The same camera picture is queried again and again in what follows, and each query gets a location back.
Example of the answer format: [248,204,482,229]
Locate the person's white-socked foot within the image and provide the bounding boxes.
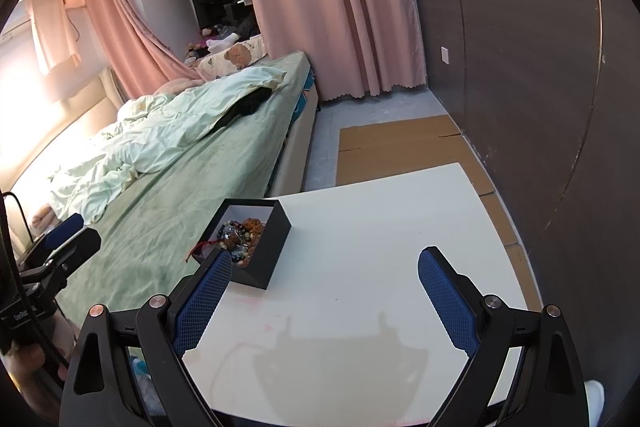
[585,379,607,427]

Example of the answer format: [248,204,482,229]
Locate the pink pillow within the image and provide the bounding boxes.
[155,78,203,96]

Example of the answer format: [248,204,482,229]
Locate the person's left hand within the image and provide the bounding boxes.
[2,341,70,404]

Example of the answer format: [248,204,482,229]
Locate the black jewelry box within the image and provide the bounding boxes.
[192,199,292,290]

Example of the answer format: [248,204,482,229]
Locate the wide pink curtain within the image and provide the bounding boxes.
[226,0,428,102]

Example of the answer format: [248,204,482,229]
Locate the tied-back pink curtain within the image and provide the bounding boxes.
[80,0,201,100]

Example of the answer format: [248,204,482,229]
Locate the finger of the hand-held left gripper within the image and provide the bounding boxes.
[50,227,102,280]
[35,213,85,253]

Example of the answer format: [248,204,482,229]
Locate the pink air conditioner cover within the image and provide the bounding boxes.
[25,0,82,75]

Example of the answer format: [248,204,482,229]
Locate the black garment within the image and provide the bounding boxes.
[217,87,273,130]

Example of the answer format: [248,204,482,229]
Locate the red string bracelet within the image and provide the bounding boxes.
[186,241,223,264]

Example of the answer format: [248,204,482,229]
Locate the light green duvet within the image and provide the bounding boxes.
[48,66,288,224]

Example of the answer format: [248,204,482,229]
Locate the blue patterned cloth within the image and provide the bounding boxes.
[127,354,166,410]

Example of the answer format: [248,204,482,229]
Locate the multicolour bead bracelet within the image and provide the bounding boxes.
[227,237,261,268]

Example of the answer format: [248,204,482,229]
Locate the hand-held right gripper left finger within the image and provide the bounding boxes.
[59,251,233,427]

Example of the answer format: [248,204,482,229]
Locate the bear print pillow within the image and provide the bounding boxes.
[195,35,268,80]

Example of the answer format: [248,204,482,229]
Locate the bed with green sheet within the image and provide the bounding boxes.
[10,52,321,328]

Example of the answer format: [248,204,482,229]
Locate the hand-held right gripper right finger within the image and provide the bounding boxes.
[418,247,587,427]

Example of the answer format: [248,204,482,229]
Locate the white socks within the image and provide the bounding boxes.
[206,33,241,52]

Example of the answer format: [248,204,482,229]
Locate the flat cardboard sheet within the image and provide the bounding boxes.
[335,114,543,313]

